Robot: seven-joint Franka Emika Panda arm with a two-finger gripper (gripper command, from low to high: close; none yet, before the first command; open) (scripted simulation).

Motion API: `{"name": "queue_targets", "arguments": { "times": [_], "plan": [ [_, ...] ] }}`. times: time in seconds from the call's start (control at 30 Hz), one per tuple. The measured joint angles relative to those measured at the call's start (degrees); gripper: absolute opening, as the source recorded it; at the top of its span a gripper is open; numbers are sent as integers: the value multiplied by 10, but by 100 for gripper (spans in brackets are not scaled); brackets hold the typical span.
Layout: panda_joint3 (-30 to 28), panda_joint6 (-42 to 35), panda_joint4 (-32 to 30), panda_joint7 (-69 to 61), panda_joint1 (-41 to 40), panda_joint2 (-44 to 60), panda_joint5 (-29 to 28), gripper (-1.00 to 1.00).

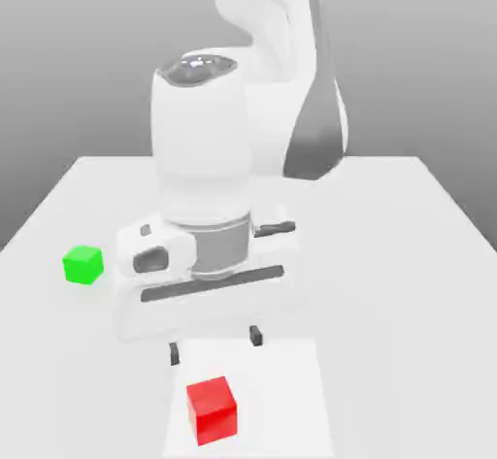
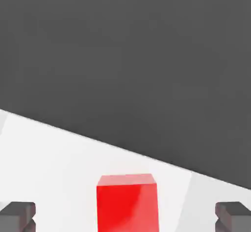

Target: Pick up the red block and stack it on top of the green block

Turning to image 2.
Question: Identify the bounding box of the small red cube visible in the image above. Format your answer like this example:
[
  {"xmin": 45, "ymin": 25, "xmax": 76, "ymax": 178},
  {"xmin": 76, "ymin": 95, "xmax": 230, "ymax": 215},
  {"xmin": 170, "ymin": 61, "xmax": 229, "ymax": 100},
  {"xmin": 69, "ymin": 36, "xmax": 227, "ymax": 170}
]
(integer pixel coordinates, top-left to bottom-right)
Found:
[{"xmin": 96, "ymin": 173, "xmax": 160, "ymax": 232}]

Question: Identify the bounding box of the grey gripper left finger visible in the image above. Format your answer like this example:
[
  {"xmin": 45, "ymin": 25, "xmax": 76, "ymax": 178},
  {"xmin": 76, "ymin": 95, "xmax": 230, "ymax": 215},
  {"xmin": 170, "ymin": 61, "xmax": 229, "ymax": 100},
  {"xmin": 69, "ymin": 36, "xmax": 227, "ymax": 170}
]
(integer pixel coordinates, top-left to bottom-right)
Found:
[{"xmin": 0, "ymin": 201, "xmax": 37, "ymax": 232}]

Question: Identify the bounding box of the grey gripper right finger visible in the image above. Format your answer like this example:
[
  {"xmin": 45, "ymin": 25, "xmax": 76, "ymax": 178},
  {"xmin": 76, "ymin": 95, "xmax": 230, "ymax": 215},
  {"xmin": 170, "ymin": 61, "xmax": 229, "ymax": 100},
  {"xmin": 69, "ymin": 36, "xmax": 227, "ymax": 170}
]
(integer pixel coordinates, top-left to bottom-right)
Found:
[{"xmin": 215, "ymin": 201, "xmax": 251, "ymax": 232}]

